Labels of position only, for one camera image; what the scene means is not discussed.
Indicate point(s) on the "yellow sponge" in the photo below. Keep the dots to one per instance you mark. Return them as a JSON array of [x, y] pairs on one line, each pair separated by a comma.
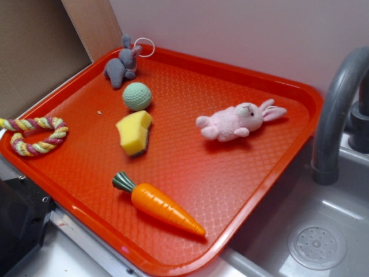
[[133, 131]]

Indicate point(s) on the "grey toy sink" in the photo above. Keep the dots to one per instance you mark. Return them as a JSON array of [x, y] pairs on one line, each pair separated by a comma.
[[301, 228]]

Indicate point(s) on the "pink plush bunny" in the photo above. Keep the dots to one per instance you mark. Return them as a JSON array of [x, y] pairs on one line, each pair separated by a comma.
[[239, 121]]

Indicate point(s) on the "brown cardboard panel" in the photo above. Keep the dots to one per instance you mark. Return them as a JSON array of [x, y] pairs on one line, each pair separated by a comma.
[[40, 50]]

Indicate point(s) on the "multicolour rope toy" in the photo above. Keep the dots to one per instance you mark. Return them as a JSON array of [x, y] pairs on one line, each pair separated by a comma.
[[35, 136]]

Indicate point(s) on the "grey toy faucet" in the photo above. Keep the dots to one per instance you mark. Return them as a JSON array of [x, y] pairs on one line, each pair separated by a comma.
[[346, 103]]

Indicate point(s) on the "wooden board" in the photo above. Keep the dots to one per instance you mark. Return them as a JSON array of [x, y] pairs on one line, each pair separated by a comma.
[[96, 26]]

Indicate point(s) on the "orange plastic tray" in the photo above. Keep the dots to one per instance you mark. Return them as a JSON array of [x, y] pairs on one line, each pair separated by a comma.
[[219, 184]]

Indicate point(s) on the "grey plush bunny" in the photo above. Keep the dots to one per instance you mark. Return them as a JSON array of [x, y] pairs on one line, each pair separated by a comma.
[[124, 67]]

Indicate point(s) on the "orange toy carrot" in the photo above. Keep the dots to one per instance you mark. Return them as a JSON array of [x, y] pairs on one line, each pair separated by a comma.
[[150, 200]]

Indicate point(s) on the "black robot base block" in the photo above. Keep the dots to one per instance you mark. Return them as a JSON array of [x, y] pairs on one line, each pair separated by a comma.
[[25, 213]]

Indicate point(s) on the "green golf ball toy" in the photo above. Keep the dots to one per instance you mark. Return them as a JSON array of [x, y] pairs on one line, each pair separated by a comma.
[[137, 96]]

